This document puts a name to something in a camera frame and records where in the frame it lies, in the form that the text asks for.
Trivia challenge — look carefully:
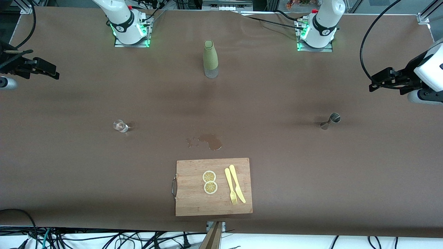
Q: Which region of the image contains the steel jigger measuring cup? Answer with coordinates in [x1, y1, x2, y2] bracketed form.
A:
[320, 113, 341, 130]

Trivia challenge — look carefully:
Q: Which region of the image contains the clear glass shaker cup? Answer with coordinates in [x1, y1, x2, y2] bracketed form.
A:
[113, 119, 129, 133]

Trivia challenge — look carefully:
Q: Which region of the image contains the brown table cover sheet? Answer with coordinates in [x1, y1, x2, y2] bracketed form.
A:
[0, 6, 443, 239]

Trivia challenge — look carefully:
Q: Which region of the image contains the green sleeved glass bottle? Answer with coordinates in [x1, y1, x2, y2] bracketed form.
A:
[203, 40, 219, 79]

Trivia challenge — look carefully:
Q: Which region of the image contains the grey metal equipment box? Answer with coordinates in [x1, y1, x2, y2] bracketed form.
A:
[202, 0, 254, 11]

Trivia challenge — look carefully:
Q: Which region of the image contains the wet spill stain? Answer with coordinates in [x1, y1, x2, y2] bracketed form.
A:
[186, 133, 223, 151]

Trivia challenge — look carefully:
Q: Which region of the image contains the yellow plastic knife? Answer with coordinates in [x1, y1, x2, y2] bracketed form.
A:
[229, 165, 246, 204]

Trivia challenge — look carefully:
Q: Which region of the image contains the yellow plastic fork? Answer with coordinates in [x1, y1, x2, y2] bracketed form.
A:
[224, 168, 238, 205]

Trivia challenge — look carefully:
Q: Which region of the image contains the wooden cutting board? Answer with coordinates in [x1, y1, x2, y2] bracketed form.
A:
[172, 158, 253, 217]

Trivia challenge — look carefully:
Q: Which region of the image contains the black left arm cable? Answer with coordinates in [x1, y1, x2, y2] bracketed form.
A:
[360, 0, 403, 87]

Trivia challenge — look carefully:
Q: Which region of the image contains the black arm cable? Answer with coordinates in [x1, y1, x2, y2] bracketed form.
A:
[360, 0, 403, 87]
[14, 0, 37, 49]

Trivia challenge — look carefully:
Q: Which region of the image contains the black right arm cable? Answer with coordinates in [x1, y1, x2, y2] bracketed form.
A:
[14, 0, 37, 49]

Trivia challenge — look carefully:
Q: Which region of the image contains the aluminium frame profile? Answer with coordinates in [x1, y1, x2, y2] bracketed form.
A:
[19, 0, 49, 15]
[417, 0, 443, 25]

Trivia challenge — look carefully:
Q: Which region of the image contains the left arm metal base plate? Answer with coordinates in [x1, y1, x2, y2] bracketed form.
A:
[297, 19, 334, 53]

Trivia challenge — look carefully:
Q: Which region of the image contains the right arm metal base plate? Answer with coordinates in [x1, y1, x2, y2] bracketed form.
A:
[114, 14, 152, 48]

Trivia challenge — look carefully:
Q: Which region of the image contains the black base power cable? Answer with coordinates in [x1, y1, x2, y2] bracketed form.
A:
[241, 10, 303, 30]

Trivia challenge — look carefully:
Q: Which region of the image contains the black looped floor cable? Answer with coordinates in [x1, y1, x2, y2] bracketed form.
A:
[0, 209, 37, 249]

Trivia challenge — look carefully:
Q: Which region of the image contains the black cable bundle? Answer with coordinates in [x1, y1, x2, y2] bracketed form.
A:
[0, 227, 398, 249]

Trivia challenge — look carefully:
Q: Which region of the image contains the upright wooden post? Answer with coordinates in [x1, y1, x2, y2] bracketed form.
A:
[199, 221, 224, 249]

